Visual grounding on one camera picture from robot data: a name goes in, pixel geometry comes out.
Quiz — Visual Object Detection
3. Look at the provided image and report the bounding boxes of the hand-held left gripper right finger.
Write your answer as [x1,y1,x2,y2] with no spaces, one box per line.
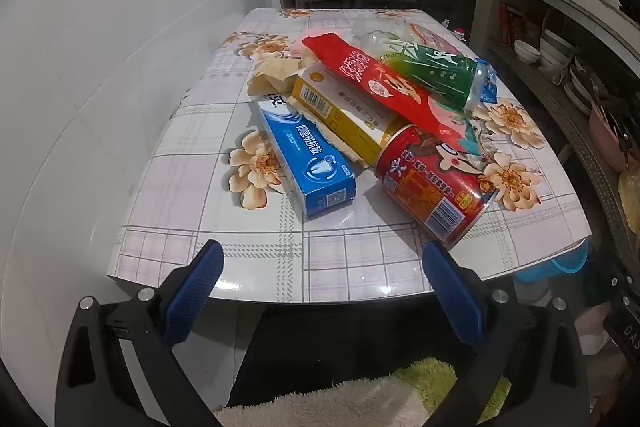
[421,239,591,427]

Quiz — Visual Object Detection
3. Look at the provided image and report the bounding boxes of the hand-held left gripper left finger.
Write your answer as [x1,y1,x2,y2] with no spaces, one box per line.
[55,239,224,427]

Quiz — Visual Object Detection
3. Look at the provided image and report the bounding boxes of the blue plastic basket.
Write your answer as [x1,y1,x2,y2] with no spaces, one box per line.
[515,239,591,285]

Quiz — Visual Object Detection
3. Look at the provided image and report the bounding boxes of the red drink can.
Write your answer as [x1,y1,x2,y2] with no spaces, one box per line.
[375,124,500,252]

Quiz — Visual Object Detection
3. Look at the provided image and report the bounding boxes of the blue toothpaste box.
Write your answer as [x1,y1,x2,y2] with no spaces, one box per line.
[257,91,357,220]

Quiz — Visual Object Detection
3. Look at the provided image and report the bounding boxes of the yellow cardboard box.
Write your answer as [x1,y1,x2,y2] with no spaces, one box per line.
[291,62,411,168]

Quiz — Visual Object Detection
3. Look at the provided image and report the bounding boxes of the green plastic snack bag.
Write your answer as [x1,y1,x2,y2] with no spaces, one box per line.
[382,44,500,114]

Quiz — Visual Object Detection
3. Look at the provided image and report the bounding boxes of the red snack bag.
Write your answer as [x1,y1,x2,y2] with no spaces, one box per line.
[301,32,481,155]

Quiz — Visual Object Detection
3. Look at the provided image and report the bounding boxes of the clear red striped wrapper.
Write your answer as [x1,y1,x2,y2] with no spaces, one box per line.
[410,24,457,54]

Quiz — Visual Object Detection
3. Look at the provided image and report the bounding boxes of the clear plastic bag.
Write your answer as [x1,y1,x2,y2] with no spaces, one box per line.
[350,17,416,58]

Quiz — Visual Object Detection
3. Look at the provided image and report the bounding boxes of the floral plastic tablecloth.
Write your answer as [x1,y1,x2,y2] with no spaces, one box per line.
[106,8,592,305]

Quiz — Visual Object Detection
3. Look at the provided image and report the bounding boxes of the yellow plastic bag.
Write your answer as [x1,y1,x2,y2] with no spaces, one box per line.
[618,172,640,233]

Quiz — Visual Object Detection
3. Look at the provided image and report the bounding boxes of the fluffy white green blanket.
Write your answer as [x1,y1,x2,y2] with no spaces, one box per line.
[212,357,511,427]

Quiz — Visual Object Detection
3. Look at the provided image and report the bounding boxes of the pink plastic basin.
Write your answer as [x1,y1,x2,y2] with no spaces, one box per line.
[589,102,631,172]

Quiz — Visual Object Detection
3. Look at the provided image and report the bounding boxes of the perforated metal shelf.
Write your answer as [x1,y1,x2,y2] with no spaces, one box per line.
[492,47,640,288]

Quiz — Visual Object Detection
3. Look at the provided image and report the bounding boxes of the white bowl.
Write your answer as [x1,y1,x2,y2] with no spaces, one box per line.
[514,39,542,65]

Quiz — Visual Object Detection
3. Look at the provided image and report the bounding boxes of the stack of white bowls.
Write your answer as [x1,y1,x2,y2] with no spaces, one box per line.
[537,29,576,72]

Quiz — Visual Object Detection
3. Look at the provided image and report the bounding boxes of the red seasoning packets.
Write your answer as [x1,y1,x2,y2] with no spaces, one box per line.
[499,2,531,48]

